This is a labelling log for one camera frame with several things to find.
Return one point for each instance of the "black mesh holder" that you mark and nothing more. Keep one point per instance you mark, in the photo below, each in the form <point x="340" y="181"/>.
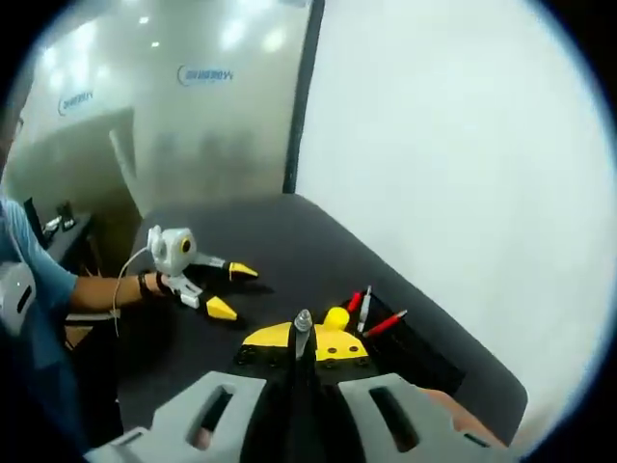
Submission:
<point x="414" y="347"/>

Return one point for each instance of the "grey pen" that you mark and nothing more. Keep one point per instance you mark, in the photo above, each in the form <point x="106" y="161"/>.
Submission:
<point x="365" y="308"/>

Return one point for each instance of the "black left wristband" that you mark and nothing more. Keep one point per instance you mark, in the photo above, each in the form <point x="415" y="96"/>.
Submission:
<point x="149" y="283"/>

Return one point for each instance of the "black side desk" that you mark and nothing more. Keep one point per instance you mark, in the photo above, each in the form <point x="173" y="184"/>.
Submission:
<point x="67" y="231"/>

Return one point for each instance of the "black door frame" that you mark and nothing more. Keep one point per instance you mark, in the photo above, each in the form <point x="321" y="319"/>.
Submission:
<point x="301" y="96"/>

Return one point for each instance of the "white chest device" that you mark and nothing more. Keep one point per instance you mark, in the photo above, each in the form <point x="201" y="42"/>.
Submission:
<point x="17" y="294"/>

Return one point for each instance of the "person's right hand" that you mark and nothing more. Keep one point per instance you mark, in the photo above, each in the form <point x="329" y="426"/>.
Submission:
<point x="467" y="416"/>

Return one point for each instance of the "red pen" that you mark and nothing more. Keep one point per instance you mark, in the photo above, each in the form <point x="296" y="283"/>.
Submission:
<point x="354" y="301"/>
<point x="385" y="324"/>

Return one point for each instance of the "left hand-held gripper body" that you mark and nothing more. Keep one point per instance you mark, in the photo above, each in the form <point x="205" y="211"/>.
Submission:
<point x="171" y="251"/>

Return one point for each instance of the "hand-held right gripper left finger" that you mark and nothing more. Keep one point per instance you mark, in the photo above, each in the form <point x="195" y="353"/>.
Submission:
<point x="169" y="434"/>

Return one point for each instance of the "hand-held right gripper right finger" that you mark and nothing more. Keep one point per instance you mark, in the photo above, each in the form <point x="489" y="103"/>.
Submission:
<point x="366" y="424"/>

